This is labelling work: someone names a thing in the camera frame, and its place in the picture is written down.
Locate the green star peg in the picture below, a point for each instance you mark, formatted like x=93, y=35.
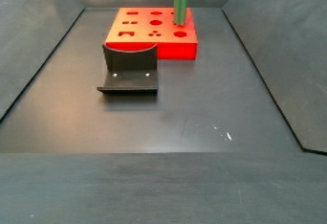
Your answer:
x=181, y=12

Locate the red shape sorter block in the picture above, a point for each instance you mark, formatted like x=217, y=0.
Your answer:
x=142, y=27

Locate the black curved holder bracket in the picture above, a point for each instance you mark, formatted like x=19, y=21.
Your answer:
x=131, y=70

